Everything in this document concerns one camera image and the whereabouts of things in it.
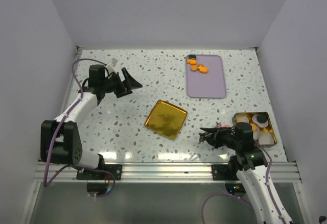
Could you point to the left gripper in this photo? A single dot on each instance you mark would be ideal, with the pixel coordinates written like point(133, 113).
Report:
point(128, 84)

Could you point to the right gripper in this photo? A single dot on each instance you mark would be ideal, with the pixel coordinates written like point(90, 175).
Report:
point(218, 133)

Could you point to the green cookie tin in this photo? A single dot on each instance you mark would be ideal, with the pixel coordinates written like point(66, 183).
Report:
point(247, 117)

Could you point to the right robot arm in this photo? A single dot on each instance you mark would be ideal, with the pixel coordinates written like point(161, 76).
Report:
point(250, 166)

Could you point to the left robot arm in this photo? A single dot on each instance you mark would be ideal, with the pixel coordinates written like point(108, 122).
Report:
point(60, 141)

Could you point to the white paper cup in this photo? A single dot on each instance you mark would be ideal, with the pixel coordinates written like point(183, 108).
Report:
point(261, 125)
point(256, 134)
point(242, 119)
point(266, 139)

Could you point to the gold tin lid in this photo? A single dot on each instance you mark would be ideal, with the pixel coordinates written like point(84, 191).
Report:
point(166, 119)

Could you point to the purple tray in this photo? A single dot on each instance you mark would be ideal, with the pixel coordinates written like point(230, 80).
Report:
point(206, 85)

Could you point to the orange star cookie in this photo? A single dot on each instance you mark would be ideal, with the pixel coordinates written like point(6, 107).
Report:
point(202, 68)

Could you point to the orange flower cookie lower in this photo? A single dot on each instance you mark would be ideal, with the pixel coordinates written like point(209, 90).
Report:
point(194, 67)

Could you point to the orange flower cookie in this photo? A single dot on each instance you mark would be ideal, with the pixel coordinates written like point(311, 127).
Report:
point(191, 61)
point(194, 67)

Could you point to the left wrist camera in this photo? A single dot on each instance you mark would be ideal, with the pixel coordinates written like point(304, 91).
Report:
point(111, 66)

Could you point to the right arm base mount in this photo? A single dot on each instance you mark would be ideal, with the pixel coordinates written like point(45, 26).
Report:
point(224, 171)

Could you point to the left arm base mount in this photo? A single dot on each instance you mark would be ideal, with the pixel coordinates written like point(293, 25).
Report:
point(109, 171)

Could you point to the aluminium front rail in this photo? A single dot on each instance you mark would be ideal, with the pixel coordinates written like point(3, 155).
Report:
point(281, 172)

